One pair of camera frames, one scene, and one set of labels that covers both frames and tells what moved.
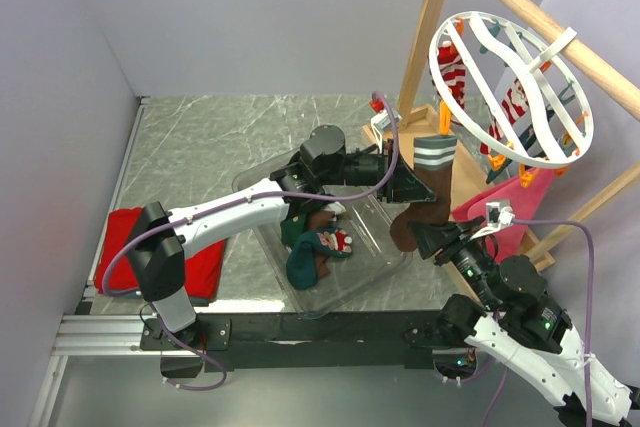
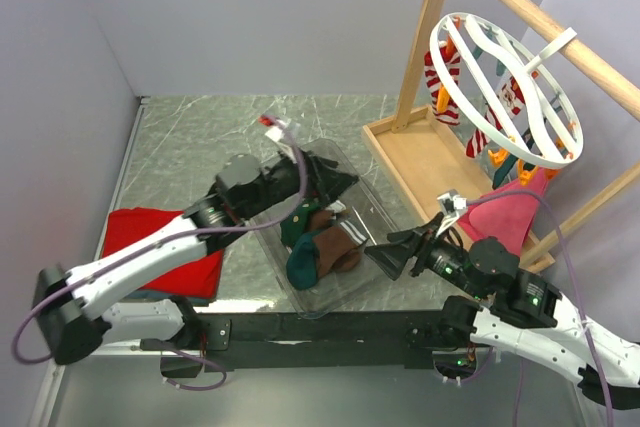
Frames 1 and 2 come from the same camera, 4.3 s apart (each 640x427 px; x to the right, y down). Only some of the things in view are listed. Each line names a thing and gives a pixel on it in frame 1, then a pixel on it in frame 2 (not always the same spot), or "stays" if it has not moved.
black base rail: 275,341 stays
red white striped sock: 453,70 to 452,65
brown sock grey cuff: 318,220 stays
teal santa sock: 301,264 stays
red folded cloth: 202,273 stays
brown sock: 433,163 to 338,248
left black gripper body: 374,168 to 282,181
